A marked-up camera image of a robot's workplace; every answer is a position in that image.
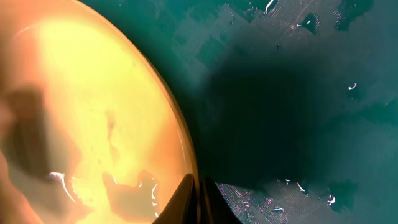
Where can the yellow-green plate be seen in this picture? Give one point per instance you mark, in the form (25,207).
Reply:
(89,130)

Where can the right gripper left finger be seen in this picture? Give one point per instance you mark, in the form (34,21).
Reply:
(182,207)

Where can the teal plastic tray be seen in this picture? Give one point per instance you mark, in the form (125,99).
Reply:
(292,105)

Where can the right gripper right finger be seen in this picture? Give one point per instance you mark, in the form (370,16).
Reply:
(214,208)

